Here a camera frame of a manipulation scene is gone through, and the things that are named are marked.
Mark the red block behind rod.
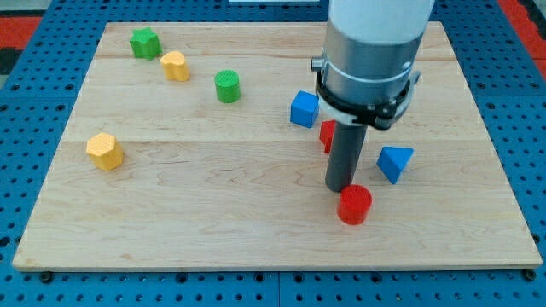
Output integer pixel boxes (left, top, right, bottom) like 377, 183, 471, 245
319, 119, 335, 154

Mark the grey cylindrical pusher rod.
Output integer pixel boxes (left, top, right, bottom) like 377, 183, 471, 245
325, 122, 368, 192

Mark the green star block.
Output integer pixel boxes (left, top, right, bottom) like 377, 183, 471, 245
130, 27, 162, 60

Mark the green cylinder block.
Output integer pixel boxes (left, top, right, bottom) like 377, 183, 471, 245
214, 70, 241, 103

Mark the blue triangle block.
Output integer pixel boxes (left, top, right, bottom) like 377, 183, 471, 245
376, 147, 415, 184

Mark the yellow heart block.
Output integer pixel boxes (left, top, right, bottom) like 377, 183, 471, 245
160, 51, 190, 81

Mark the red cylinder block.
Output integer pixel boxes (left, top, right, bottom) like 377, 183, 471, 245
337, 184, 373, 225

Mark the wooden board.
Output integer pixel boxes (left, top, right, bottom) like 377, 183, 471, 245
13, 22, 543, 272

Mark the blue cube block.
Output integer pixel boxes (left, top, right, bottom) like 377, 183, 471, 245
290, 90, 319, 128

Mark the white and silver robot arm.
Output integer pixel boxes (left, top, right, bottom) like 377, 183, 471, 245
311, 0, 434, 130

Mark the yellow hexagon block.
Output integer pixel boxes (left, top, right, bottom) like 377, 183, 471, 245
86, 132, 124, 171

